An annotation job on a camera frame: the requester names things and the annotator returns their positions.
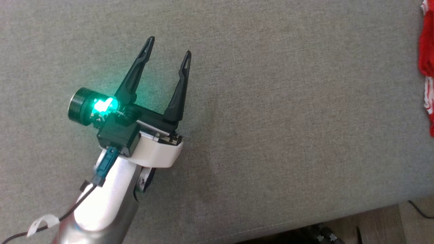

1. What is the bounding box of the white cable tag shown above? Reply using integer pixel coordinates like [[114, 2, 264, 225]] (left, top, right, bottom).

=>
[[27, 214, 60, 237]]

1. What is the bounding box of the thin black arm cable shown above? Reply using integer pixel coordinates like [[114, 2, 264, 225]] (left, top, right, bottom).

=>
[[0, 183, 99, 244]]

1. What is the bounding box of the black floor cable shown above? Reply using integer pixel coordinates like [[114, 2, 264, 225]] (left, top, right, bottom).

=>
[[408, 200, 434, 219]]

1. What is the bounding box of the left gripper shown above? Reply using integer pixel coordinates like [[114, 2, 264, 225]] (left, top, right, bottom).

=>
[[67, 36, 192, 168]]

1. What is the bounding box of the large grey sofa seat cushion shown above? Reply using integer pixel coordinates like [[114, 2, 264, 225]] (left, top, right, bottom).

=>
[[0, 0, 434, 244]]

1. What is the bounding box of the red white sports jersey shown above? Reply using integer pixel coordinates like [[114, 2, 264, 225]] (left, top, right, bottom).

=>
[[417, 0, 434, 138]]

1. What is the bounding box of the teal camera cable connector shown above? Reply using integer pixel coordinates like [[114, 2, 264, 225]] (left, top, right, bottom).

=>
[[93, 147, 120, 187]]

